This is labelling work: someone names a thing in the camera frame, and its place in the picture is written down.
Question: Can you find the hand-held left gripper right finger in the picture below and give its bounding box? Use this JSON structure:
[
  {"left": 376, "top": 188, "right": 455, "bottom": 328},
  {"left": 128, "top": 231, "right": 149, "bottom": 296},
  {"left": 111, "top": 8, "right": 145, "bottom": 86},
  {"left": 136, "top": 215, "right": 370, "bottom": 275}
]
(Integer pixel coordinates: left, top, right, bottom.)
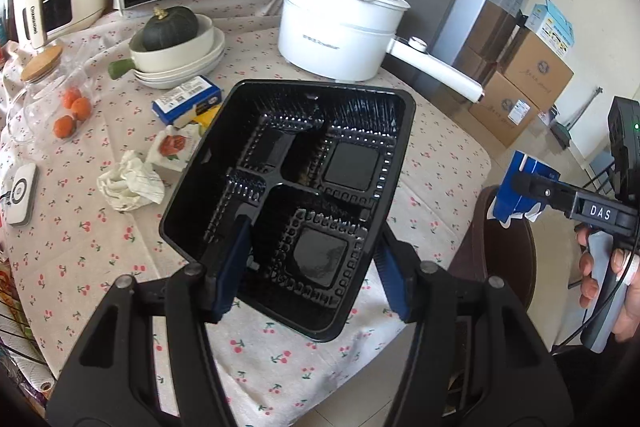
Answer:
[{"left": 375, "top": 227, "right": 576, "bottom": 427}]

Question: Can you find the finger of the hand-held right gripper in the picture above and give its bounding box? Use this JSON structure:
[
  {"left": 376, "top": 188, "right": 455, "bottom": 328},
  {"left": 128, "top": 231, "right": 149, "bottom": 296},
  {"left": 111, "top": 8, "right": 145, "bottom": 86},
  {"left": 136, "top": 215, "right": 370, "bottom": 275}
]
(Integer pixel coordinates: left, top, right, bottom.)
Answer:
[{"left": 510, "top": 173, "right": 577, "bottom": 216}]

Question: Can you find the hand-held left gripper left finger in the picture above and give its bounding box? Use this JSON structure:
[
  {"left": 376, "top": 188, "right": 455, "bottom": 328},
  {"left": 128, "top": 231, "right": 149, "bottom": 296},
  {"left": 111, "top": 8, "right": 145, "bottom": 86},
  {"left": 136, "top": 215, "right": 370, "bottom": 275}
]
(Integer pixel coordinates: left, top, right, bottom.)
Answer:
[{"left": 45, "top": 214, "right": 253, "bottom": 427}]

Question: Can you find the brown plastic bin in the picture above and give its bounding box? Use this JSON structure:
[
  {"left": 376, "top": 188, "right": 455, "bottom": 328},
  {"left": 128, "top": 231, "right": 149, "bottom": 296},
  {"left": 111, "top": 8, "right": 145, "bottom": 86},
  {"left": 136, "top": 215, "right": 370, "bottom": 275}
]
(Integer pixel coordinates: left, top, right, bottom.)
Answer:
[{"left": 447, "top": 186, "right": 538, "bottom": 358}]

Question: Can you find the black plastic food tray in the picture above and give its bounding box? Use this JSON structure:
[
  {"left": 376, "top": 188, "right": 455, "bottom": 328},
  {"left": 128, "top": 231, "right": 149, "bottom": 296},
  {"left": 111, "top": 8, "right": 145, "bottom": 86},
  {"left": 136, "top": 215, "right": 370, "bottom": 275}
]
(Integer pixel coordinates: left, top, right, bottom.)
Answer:
[{"left": 159, "top": 79, "right": 417, "bottom": 342}]

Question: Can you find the white tissue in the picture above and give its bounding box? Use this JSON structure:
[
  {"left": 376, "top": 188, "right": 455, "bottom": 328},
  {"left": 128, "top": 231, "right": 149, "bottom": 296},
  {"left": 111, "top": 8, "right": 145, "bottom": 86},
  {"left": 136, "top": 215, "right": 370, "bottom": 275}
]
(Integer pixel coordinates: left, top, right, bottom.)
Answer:
[{"left": 96, "top": 149, "right": 166, "bottom": 214}]

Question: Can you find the white packet with rose print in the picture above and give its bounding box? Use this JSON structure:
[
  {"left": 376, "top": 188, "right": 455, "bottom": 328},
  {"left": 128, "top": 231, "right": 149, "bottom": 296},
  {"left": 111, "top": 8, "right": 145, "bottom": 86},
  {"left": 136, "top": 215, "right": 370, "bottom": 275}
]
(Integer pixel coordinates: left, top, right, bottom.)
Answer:
[{"left": 147, "top": 123, "right": 206, "bottom": 172}]

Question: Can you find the yellow packet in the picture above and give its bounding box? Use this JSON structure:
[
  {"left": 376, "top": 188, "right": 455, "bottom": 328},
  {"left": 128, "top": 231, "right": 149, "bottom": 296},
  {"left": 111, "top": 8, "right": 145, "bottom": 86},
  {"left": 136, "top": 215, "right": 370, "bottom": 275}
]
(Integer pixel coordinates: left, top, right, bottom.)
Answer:
[{"left": 192, "top": 104, "right": 223, "bottom": 128}]

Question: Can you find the small blue box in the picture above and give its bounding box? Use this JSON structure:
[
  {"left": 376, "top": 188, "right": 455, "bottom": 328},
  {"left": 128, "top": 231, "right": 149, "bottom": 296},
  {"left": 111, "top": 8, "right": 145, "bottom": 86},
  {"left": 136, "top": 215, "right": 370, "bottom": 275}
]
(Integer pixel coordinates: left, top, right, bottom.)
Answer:
[{"left": 151, "top": 75, "right": 223, "bottom": 125}]

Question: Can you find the person's right hand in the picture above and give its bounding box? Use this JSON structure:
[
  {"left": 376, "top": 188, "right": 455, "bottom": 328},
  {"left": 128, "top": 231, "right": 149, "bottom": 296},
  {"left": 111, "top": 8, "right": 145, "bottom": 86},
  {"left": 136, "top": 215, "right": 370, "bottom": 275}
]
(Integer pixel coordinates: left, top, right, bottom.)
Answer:
[{"left": 574, "top": 227, "right": 640, "bottom": 344}]

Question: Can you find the brown cardboard box with label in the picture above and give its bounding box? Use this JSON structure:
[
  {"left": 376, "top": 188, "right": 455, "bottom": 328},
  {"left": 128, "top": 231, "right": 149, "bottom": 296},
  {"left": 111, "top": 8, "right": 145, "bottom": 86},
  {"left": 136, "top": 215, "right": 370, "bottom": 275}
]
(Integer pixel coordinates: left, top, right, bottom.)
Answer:
[{"left": 470, "top": 69, "right": 541, "bottom": 148}]

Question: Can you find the cherry print tablecloth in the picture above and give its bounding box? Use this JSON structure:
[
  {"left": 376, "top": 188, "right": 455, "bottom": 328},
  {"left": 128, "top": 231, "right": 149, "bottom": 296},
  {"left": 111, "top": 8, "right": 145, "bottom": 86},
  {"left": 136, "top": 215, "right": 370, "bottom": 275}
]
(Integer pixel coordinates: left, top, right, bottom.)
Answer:
[{"left": 0, "top": 0, "right": 501, "bottom": 427}]

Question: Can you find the blue and white carton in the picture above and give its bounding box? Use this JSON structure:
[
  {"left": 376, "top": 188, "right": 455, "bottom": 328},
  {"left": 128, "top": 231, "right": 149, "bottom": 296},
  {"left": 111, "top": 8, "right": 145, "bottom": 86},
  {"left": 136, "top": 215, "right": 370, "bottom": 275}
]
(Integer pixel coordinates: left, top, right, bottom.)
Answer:
[{"left": 525, "top": 0, "right": 576, "bottom": 60}]

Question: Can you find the white deep plate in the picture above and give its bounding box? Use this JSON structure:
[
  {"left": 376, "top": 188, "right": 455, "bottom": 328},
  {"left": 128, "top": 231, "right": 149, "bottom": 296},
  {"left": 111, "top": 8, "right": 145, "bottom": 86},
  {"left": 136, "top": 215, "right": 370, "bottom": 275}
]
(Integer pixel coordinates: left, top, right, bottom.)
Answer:
[{"left": 134, "top": 27, "right": 227, "bottom": 90}]

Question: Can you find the white electric cooking pot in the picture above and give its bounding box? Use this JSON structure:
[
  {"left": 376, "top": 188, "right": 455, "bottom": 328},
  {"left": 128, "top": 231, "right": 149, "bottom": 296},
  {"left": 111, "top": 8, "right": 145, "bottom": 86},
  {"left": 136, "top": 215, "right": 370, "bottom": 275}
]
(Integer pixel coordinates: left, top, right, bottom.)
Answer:
[{"left": 277, "top": 0, "right": 486, "bottom": 104}]

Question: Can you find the dark green pumpkin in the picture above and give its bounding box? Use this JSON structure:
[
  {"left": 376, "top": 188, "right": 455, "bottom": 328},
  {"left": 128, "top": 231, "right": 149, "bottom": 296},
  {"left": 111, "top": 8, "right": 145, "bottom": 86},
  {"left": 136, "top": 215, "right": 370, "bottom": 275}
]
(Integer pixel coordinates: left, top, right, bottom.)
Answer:
[{"left": 142, "top": 4, "right": 199, "bottom": 52}]

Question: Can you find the glass jar with wooden lid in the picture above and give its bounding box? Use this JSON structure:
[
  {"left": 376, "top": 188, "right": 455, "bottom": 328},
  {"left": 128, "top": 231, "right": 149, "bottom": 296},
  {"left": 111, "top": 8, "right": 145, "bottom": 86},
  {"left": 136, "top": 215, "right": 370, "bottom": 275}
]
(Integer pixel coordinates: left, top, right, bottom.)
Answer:
[{"left": 2, "top": 44, "right": 98, "bottom": 145}]

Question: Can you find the dark dustpan with handle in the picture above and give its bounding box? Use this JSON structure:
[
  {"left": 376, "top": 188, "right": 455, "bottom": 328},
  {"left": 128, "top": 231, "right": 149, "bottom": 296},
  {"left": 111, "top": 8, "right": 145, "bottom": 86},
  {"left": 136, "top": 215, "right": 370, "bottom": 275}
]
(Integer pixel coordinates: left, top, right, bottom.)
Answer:
[{"left": 550, "top": 86, "right": 603, "bottom": 145}]

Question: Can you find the white bowl with green handle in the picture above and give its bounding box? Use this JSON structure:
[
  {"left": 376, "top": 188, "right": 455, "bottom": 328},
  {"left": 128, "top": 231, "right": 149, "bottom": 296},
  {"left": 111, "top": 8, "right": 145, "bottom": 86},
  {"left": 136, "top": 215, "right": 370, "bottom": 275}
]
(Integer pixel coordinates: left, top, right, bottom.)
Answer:
[{"left": 109, "top": 13, "right": 217, "bottom": 80}]

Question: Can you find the white wireless charger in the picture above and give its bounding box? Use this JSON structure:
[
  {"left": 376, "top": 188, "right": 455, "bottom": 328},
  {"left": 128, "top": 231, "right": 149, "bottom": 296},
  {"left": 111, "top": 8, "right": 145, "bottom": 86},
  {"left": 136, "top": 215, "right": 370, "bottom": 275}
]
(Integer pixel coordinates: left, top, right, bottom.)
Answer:
[{"left": 5, "top": 163, "right": 38, "bottom": 226}]

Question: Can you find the wire rack with packets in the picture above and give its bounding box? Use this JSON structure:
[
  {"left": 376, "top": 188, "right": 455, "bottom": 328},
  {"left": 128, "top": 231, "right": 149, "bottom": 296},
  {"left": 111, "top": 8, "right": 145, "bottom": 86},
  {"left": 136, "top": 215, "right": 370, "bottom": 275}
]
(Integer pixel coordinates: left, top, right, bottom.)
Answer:
[{"left": 0, "top": 257, "right": 56, "bottom": 427}]

